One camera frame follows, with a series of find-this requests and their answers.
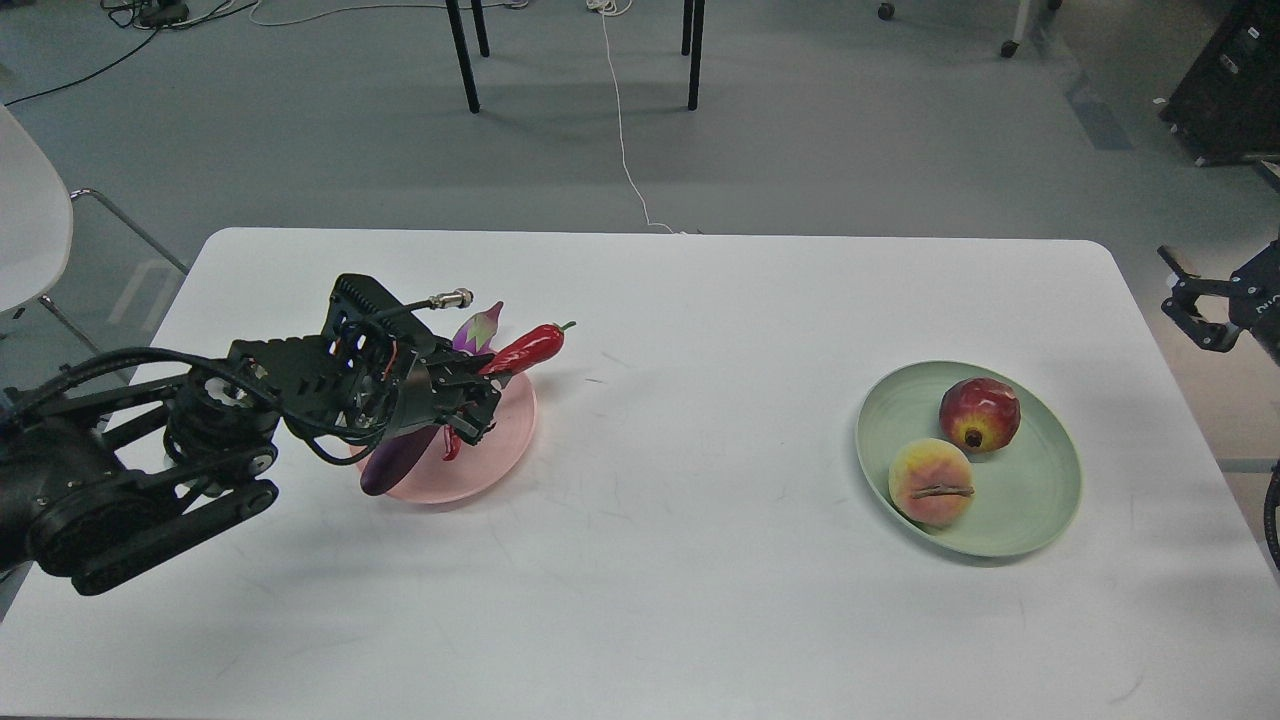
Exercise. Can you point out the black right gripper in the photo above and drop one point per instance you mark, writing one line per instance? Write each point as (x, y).
(1262, 300)

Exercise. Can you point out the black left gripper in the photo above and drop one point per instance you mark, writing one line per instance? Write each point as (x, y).
(409, 387)

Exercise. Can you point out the red chili pepper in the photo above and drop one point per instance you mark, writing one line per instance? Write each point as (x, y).
(534, 347)

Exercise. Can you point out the purple eggplant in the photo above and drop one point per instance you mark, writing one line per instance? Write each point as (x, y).
(480, 330)

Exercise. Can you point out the red pomegranate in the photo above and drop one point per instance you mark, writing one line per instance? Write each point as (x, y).
(980, 415)

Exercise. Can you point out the green yellow peach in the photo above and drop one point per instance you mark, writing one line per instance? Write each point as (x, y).
(931, 482)

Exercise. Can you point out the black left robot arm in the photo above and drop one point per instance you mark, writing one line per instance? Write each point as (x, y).
(126, 460)

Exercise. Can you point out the pink plate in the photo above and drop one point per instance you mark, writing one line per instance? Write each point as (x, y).
(413, 468)

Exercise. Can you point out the black equipment box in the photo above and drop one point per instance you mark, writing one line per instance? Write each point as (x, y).
(1225, 110)

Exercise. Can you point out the green plate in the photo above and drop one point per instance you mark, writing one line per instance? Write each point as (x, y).
(1026, 494)

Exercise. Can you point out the black table legs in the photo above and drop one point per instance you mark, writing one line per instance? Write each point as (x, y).
(470, 37)

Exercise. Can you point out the white chair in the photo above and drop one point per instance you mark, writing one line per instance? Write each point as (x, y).
(37, 226)

